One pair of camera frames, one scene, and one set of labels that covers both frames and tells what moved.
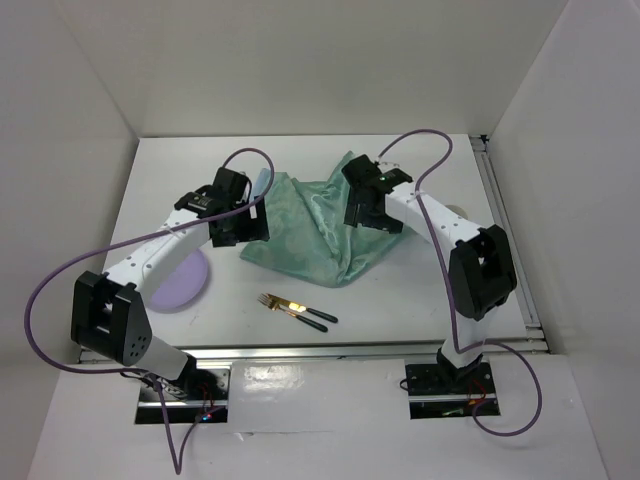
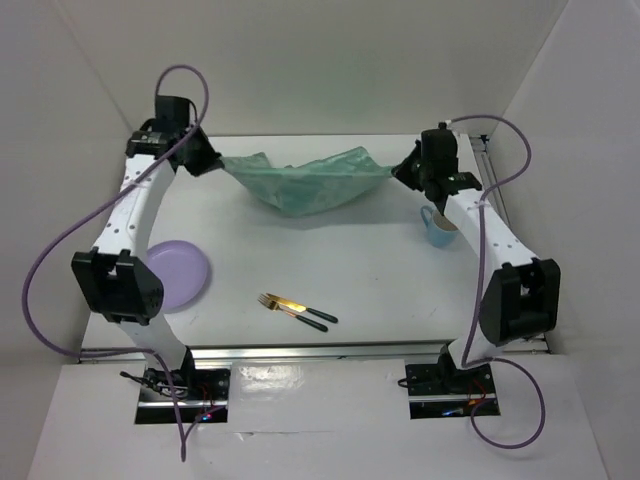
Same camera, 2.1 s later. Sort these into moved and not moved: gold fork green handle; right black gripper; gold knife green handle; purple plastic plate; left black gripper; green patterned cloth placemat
Moved: left black gripper; green patterned cloth placemat; right black gripper
Not moved: purple plastic plate; gold fork green handle; gold knife green handle
